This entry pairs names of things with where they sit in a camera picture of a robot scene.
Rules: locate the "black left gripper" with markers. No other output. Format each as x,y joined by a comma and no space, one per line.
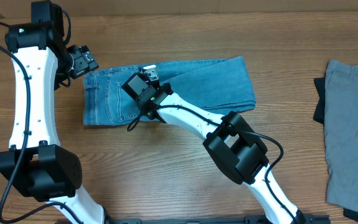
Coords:
86,61

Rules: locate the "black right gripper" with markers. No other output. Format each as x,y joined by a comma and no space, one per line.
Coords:
162,88

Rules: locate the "light blue denim jeans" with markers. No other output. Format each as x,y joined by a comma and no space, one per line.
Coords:
215,85

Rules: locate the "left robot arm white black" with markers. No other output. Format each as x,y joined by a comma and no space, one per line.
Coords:
35,164

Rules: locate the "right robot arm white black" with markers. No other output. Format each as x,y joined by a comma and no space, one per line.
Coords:
237,150

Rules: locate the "black garment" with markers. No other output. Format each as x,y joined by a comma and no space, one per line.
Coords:
320,107

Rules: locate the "grey folded garment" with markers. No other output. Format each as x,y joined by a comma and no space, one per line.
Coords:
341,134

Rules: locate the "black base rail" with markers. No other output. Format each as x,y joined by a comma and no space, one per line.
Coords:
250,219

